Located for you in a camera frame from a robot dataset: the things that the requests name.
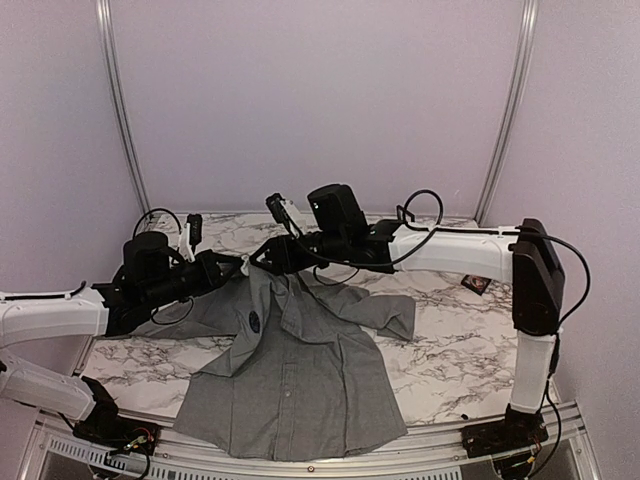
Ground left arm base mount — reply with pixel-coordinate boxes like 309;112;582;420
72;376;160;455

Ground front aluminium rail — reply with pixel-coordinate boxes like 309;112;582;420
17;405;603;479

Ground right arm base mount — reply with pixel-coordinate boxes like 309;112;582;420
461;405;549;458

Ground grey button-up shirt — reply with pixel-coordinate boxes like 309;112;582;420
132;268;416;447

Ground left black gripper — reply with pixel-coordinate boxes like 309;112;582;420
143;249;242;311

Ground orange portrait brooch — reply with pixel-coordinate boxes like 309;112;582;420
469;276;487;294

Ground right aluminium frame post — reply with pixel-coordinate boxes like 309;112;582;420
473;0;540;225

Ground black display frame front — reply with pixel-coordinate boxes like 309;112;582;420
461;275;491;296

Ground blue night scene brooch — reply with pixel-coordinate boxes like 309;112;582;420
248;311;261;333

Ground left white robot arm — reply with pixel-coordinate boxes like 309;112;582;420
1;214;243;445

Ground black display frame back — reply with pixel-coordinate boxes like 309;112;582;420
396;204;415;223

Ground left aluminium frame post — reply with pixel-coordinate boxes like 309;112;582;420
96;0;151;213

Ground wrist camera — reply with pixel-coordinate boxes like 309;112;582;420
178;214;203;263
265;193;306;238

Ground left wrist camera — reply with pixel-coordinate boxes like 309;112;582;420
178;214;203;263

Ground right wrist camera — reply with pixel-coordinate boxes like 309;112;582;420
265;193;306;238

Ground aluminium frame post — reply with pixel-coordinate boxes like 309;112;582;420
96;0;151;213
473;0;540;225

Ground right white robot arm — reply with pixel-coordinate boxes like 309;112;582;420
250;184;586;448

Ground black display frame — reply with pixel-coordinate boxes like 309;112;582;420
461;275;491;296
396;204;415;223

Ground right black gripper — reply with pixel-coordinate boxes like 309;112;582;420
250;229;348;275

